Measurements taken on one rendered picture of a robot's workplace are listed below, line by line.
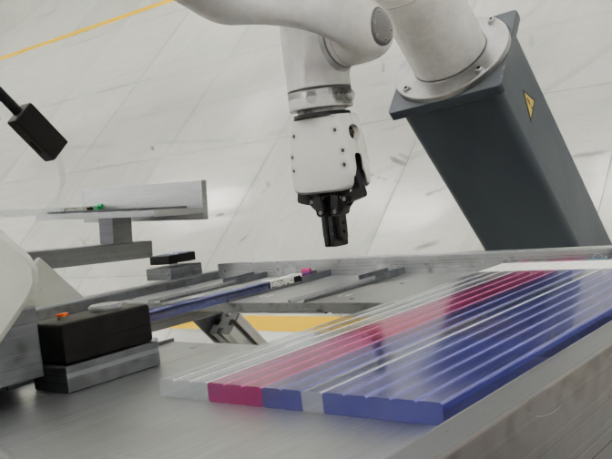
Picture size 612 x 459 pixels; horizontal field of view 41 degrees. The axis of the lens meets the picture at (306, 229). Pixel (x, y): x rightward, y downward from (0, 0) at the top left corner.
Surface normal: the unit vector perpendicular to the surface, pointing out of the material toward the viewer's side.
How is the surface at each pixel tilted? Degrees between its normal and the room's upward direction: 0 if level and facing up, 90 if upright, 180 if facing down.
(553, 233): 90
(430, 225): 0
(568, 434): 90
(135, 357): 90
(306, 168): 51
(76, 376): 90
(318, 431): 43
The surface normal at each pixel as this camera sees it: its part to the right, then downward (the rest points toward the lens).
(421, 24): -0.11, 0.70
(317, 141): -0.59, 0.13
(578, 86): -0.51, -0.65
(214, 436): -0.11, -0.99
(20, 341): 0.78, -0.06
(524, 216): -0.29, 0.75
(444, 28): 0.25, 0.52
